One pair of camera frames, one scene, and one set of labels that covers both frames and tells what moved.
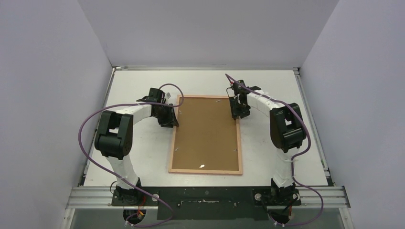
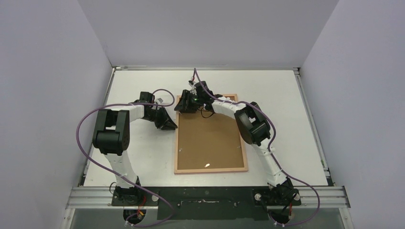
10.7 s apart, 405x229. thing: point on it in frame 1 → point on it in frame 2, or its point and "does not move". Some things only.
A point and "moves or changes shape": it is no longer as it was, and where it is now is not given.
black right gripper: (239, 108) → (188, 100)
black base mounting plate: (208, 203) does not move
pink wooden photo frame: (204, 171) moves or changes shape
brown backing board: (205, 139) moves or changes shape
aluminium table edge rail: (314, 129) does not move
